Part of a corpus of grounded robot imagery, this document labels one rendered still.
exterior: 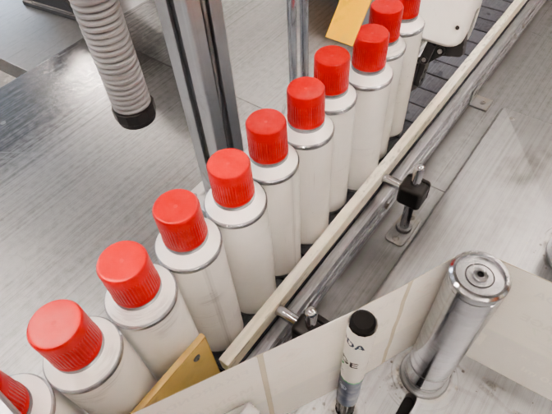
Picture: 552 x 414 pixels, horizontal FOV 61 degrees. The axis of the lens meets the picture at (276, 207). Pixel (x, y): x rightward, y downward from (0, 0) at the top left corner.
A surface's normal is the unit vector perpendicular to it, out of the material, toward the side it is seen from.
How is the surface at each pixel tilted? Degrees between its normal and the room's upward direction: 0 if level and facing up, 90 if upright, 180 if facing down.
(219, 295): 90
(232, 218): 42
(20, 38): 0
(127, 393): 90
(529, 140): 0
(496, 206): 0
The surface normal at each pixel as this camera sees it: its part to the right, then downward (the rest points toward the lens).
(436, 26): -0.56, 0.40
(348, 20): -0.48, 0.07
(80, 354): 0.76, 0.48
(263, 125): -0.04, -0.66
